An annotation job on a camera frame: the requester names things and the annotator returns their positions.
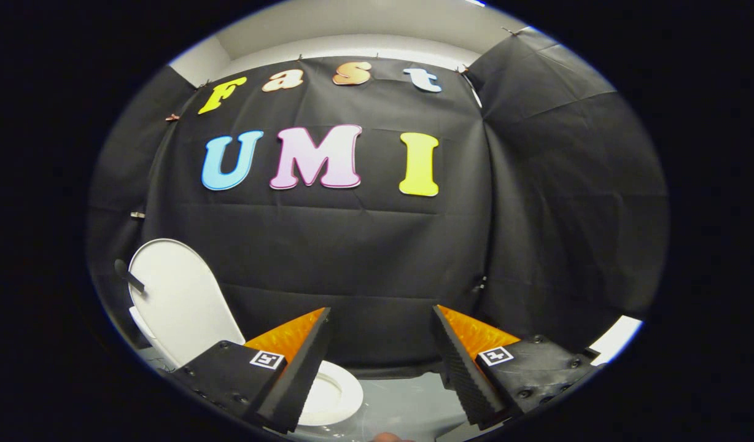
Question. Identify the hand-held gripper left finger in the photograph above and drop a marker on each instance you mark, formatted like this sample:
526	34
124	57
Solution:
297	374

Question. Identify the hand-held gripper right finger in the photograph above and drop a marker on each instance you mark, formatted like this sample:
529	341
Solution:
460	368

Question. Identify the white toilet lid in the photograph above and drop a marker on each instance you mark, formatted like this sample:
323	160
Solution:
180	301

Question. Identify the white toilet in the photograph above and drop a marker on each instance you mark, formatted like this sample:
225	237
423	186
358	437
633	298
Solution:
347	393

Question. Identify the black backdrop cloth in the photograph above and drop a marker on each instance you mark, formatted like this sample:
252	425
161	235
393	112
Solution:
365	245

